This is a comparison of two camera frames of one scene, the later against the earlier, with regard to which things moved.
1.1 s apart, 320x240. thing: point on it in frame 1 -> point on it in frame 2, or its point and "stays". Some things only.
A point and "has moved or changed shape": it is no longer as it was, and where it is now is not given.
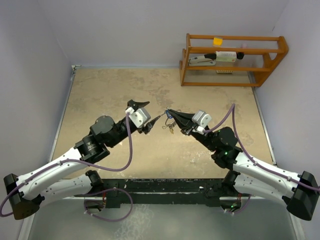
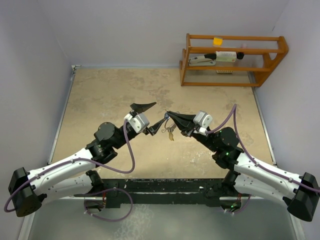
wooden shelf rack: [230, 60] stays
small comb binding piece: [224, 71] stays
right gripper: [187, 126] stays
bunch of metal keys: [172, 125] has moved or changed shape
